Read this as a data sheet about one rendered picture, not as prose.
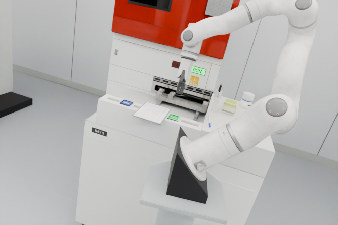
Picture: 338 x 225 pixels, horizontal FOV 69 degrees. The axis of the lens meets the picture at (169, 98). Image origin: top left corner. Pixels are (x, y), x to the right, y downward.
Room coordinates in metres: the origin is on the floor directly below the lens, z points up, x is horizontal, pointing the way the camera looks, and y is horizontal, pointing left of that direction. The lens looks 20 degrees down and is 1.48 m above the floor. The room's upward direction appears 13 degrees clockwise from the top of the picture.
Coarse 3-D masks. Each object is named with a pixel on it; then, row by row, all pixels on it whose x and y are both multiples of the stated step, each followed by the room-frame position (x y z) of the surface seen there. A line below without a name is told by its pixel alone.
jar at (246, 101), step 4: (244, 92) 1.55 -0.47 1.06; (248, 92) 1.58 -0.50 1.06; (244, 96) 1.53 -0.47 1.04; (248, 96) 1.52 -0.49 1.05; (252, 96) 1.52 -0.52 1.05; (244, 100) 1.52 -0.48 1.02; (248, 100) 1.52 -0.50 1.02; (252, 100) 1.54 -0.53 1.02; (240, 104) 1.54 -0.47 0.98; (244, 104) 1.52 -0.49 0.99; (248, 104) 1.52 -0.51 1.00
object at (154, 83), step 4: (152, 84) 1.75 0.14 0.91; (156, 84) 1.75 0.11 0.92; (160, 84) 1.74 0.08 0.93; (164, 84) 1.74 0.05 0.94; (168, 84) 1.74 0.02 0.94; (152, 88) 1.75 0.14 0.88; (172, 88) 1.73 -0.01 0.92; (176, 88) 1.72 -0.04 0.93; (152, 92) 1.75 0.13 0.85; (156, 92) 1.74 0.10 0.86; (164, 92) 1.75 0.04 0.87; (184, 92) 1.71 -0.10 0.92; (188, 92) 1.70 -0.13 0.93; (192, 92) 1.70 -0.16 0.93; (196, 92) 1.70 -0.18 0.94; (176, 96) 1.72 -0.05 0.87; (200, 96) 1.69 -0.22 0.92; (204, 96) 1.68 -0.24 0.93; (208, 96) 1.68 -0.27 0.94; (192, 100) 1.71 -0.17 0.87; (208, 104) 1.69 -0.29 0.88
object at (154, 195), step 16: (160, 176) 0.85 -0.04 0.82; (208, 176) 0.92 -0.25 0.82; (144, 192) 0.74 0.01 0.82; (160, 192) 0.76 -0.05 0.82; (208, 192) 0.82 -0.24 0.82; (160, 208) 0.70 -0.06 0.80; (176, 208) 0.70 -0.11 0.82; (192, 208) 0.71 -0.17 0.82; (208, 208) 0.73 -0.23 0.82; (224, 208) 0.75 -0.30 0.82; (160, 224) 0.80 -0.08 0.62; (176, 224) 0.77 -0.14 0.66; (224, 224) 0.69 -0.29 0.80
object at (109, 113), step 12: (108, 96) 1.23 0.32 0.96; (108, 108) 1.16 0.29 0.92; (120, 108) 1.15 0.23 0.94; (132, 108) 1.15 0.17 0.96; (96, 120) 1.17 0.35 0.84; (108, 120) 1.16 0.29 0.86; (120, 120) 1.14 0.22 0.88; (132, 120) 1.13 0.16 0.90; (144, 120) 1.12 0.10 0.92; (168, 120) 1.11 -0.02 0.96; (180, 120) 1.14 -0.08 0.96; (192, 120) 1.17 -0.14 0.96; (132, 132) 1.13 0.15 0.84; (144, 132) 1.12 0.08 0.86; (156, 132) 1.11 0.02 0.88; (168, 132) 1.10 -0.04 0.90; (192, 132) 1.08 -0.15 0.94; (168, 144) 1.10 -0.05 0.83
